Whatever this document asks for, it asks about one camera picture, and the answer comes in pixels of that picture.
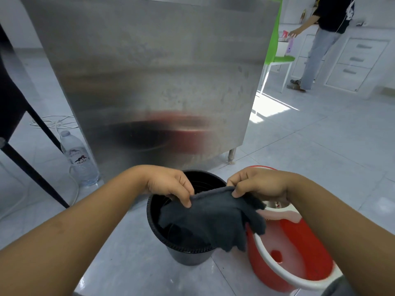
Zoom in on white drawer cabinet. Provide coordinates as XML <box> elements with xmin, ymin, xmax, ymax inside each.
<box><xmin>323</xmin><ymin>36</ymin><xmax>390</xmax><ymax>93</ymax></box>

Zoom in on stainless steel cabinet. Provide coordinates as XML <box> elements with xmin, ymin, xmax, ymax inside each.
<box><xmin>19</xmin><ymin>0</ymin><xmax>282</xmax><ymax>183</ymax></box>

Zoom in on person's right hand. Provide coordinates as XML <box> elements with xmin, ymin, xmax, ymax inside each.
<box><xmin>227</xmin><ymin>167</ymin><xmax>292</xmax><ymax>204</ymax></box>

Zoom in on pink spray bottle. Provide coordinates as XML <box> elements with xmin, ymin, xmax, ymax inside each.
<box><xmin>282</xmin><ymin>30</ymin><xmax>295</xmax><ymax>54</ymax></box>

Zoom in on black plastic bucket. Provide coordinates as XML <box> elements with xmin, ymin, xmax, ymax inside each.
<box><xmin>146</xmin><ymin>170</ymin><xmax>228</xmax><ymax>266</ymax></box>

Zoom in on clear plastic water bottle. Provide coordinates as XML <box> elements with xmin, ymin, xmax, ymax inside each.
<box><xmin>59</xmin><ymin>130</ymin><xmax>100</xmax><ymax>187</ymax></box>

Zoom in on black metal stand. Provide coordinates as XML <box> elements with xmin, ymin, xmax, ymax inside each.
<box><xmin>0</xmin><ymin>24</ymin><xmax>70</xmax><ymax>209</ymax></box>

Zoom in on person's grey trousers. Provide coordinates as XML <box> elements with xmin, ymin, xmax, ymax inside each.
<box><xmin>320</xmin><ymin>275</ymin><xmax>356</xmax><ymax>296</ymax></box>

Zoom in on green plastic chair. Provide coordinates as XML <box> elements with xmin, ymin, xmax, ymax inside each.
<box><xmin>259</xmin><ymin>0</ymin><xmax>296</xmax><ymax>95</ymax></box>

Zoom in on dark grey cloth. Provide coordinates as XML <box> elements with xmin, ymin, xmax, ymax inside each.
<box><xmin>158</xmin><ymin>186</ymin><xmax>267</xmax><ymax>253</ymax></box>

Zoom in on person's left hand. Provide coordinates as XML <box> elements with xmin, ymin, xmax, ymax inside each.
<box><xmin>144</xmin><ymin>165</ymin><xmax>195</xmax><ymax>209</ymax></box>

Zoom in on person's left forearm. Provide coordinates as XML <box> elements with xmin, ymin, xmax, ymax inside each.
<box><xmin>0</xmin><ymin>165</ymin><xmax>149</xmax><ymax>296</ymax></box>

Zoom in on red bucket with white rim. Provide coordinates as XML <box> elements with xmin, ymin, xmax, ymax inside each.
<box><xmin>245</xmin><ymin>165</ymin><xmax>344</xmax><ymax>294</ymax></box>

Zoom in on person's right forearm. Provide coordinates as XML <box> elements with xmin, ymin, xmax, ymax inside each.
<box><xmin>286</xmin><ymin>171</ymin><xmax>395</xmax><ymax>296</ymax></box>

